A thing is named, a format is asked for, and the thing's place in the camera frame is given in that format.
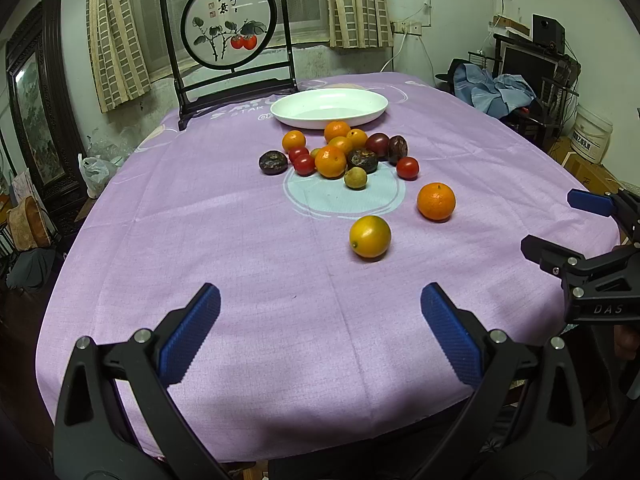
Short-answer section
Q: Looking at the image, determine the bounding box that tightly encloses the large orange mandarin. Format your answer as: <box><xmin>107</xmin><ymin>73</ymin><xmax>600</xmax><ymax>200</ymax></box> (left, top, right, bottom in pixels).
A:
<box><xmin>416</xmin><ymin>182</ymin><xmax>457</xmax><ymax>221</ymax></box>

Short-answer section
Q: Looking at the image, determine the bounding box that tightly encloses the red cherry tomato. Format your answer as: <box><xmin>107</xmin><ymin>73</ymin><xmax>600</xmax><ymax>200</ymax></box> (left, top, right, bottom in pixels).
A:
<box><xmin>396</xmin><ymin>156</ymin><xmax>420</xmax><ymax>181</ymax></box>
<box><xmin>288</xmin><ymin>146</ymin><xmax>309</xmax><ymax>164</ymax></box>
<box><xmin>293</xmin><ymin>154</ymin><xmax>316</xmax><ymax>177</ymax></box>

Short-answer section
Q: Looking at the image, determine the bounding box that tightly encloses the yellow orange fruit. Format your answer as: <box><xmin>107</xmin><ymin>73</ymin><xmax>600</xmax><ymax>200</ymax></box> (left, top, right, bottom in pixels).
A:
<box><xmin>349</xmin><ymin>216</ymin><xmax>392</xmax><ymax>259</ymax></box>

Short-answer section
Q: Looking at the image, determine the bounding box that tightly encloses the dark purple passionfruit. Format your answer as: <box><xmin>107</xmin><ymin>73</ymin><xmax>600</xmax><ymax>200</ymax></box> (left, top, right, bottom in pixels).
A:
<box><xmin>387</xmin><ymin>136</ymin><xmax>409</xmax><ymax>166</ymax></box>

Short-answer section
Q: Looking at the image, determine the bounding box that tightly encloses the dark red plum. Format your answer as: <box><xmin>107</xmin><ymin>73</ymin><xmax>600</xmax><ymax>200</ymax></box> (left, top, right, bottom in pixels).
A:
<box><xmin>364</xmin><ymin>132</ymin><xmax>390</xmax><ymax>160</ymax></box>

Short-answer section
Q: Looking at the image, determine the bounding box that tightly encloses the small orange fruit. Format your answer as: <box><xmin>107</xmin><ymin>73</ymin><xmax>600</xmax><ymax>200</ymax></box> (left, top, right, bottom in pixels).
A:
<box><xmin>346</xmin><ymin>128</ymin><xmax>368</xmax><ymax>148</ymax></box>
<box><xmin>328</xmin><ymin>136</ymin><xmax>354</xmax><ymax>155</ymax></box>

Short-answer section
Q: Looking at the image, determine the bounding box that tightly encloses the small orange kumquat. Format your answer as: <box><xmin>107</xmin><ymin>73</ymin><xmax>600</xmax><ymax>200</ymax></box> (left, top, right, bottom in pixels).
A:
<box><xmin>281</xmin><ymin>130</ymin><xmax>306</xmax><ymax>153</ymax></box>

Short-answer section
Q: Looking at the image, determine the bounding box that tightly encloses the dark dried fruit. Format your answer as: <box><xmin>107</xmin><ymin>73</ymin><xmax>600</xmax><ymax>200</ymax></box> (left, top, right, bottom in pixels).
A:
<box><xmin>258</xmin><ymin>151</ymin><xmax>288</xmax><ymax>176</ymax></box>
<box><xmin>346</xmin><ymin>148</ymin><xmax>378</xmax><ymax>174</ymax></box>

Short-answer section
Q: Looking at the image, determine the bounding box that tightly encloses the white plastic bucket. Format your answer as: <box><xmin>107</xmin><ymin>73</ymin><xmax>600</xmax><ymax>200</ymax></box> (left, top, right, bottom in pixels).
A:
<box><xmin>570</xmin><ymin>105</ymin><xmax>613</xmax><ymax>164</ymax></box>

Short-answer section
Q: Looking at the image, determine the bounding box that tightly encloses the black metal shelf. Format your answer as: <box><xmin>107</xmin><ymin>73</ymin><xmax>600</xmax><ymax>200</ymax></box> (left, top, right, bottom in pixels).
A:
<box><xmin>468</xmin><ymin>34</ymin><xmax>580</xmax><ymax>151</ymax></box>

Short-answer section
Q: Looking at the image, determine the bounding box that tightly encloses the blue clothes pile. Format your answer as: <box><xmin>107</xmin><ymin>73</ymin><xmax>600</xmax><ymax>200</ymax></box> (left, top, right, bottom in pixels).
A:
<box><xmin>452</xmin><ymin>63</ymin><xmax>537</xmax><ymax>119</ymax></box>

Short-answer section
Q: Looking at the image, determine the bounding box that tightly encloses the black speaker box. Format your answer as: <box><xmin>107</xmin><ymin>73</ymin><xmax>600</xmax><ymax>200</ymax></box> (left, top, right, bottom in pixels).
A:
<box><xmin>532</xmin><ymin>14</ymin><xmax>565</xmax><ymax>54</ymax></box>

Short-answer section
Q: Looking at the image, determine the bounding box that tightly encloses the purple tablecloth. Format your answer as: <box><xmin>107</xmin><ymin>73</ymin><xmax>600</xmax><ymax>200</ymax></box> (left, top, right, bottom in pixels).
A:
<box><xmin>36</xmin><ymin>73</ymin><xmax>620</xmax><ymax>462</ymax></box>

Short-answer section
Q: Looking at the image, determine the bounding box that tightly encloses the wicker basket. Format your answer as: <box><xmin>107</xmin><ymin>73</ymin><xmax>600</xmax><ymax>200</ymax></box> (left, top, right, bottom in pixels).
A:
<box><xmin>8</xmin><ymin>195</ymin><xmax>51</xmax><ymax>252</ymax></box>

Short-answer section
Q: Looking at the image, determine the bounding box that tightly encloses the white plastic bag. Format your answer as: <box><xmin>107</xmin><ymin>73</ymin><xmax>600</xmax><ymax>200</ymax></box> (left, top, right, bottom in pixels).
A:
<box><xmin>78</xmin><ymin>154</ymin><xmax>117</xmax><ymax>200</ymax></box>

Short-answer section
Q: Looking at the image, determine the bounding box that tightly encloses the white oval plate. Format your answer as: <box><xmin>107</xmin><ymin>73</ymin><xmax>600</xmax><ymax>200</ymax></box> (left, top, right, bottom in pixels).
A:
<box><xmin>270</xmin><ymin>88</ymin><xmax>388</xmax><ymax>129</ymax></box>

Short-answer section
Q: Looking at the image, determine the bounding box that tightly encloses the right checkered curtain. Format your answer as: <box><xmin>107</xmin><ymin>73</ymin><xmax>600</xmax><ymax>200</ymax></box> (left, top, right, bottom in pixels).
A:
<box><xmin>328</xmin><ymin>0</ymin><xmax>393</xmax><ymax>49</ymax></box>

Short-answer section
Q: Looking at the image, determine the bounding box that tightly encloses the checkered curtain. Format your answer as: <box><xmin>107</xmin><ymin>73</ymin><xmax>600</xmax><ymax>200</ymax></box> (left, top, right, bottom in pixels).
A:
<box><xmin>328</xmin><ymin>0</ymin><xmax>393</xmax><ymax>49</ymax></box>
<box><xmin>86</xmin><ymin>0</ymin><xmax>150</xmax><ymax>114</ymax></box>

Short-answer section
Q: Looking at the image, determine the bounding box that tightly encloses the dark framed painting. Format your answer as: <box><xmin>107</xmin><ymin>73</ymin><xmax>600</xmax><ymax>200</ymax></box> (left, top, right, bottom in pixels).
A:
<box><xmin>6</xmin><ymin>0</ymin><xmax>86</xmax><ymax>210</ymax></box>

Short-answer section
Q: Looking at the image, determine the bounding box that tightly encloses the left checkered curtain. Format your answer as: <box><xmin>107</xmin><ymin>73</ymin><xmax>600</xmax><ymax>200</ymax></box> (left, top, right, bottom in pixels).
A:
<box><xmin>86</xmin><ymin>0</ymin><xmax>150</xmax><ymax>114</ymax></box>

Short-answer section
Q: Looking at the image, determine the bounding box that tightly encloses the white power cable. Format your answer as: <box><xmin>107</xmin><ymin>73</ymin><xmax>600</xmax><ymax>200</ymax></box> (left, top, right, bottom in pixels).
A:
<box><xmin>380</xmin><ymin>31</ymin><xmax>436</xmax><ymax>86</ymax></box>

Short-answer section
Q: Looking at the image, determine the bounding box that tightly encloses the wall power socket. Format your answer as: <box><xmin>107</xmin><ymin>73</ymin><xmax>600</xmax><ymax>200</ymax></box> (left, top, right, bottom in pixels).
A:
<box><xmin>392</xmin><ymin>21</ymin><xmax>424</xmax><ymax>36</ymax></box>

